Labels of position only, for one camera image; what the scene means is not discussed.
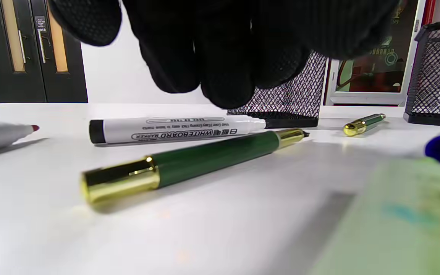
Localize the person's left hand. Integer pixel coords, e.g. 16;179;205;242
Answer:
47;0;401;110

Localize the dark green gold-trim pen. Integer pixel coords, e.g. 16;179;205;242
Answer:
343;113;387;137
81;129;311;205

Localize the white marker black end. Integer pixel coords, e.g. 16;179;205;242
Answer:
89;115;267;145

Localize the yellow-green highlighter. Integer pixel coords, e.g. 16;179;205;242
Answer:
310;158;440;275

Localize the glass-door fire hose cabinet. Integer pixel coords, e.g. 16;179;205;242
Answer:
324;0;427;106

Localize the red wall pipe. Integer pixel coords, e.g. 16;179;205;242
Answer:
422;0;437;26

